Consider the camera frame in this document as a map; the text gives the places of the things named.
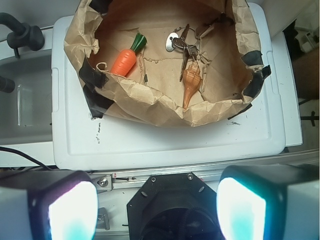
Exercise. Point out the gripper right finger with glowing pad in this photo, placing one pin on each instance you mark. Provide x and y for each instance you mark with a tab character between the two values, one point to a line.
269	202

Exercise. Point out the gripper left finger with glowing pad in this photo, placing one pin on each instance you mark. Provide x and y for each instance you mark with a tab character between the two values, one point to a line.
47	205

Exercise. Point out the orange toy carrot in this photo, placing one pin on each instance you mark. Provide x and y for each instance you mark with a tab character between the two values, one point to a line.
127	58

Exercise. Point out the white plastic bin lid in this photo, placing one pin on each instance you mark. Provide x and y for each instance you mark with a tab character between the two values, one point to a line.
81	142

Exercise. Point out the grey sink basin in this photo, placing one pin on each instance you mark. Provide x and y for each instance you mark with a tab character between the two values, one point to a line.
26	112

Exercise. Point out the brown paper bag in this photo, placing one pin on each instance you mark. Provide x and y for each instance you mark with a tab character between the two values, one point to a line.
229	58

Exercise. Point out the orange spiral seashell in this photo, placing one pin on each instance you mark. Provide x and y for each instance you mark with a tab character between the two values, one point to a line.
192	81

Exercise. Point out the black faucet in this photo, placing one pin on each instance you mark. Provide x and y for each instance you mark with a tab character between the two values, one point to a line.
22	34

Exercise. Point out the bunch of metal keys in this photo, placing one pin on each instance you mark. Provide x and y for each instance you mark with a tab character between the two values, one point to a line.
178	40

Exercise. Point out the white oval key tag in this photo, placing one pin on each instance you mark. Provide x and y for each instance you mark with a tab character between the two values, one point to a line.
169	46

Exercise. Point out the aluminium frame rail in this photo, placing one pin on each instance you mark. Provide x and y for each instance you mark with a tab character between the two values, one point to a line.
208	172

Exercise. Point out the black octagonal mount plate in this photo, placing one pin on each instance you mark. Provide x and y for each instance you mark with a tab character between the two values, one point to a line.
174	207

